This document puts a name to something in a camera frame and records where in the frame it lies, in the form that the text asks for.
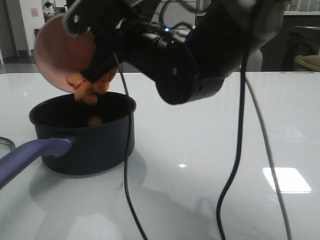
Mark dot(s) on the dark kitchen counter cabinet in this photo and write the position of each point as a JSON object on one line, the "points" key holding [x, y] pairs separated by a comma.
{"points": [[298, 36]]}

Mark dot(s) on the pink plastic bowl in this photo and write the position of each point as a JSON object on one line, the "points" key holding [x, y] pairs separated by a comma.
{"points": [[59, 55]]}

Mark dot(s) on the dark blue saucepan purple handle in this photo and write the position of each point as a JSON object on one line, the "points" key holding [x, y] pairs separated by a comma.
{"points": [[74, 138]]}

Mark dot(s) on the beige cushion seat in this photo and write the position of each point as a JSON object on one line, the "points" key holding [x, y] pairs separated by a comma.
{"points": [[310, 63]]}

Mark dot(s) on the glass lid blue knob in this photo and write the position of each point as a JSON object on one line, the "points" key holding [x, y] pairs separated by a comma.
{"points": [[6, 146]]}

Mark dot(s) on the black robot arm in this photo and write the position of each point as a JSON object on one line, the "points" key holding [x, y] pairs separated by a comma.
{"points": [[183, 70]]}

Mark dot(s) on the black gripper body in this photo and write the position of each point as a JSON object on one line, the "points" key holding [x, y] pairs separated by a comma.
{"points": [[122, 27]]}

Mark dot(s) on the red bin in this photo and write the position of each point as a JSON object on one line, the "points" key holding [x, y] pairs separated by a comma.
{"points": [[36, 38]]}

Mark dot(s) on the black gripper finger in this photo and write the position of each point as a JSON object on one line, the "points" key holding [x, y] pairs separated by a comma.
{"points": [[102, 57], [81, 17]]}

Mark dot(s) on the orange ham slices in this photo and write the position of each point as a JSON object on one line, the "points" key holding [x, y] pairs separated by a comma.
{"points": [[86, 91]]}

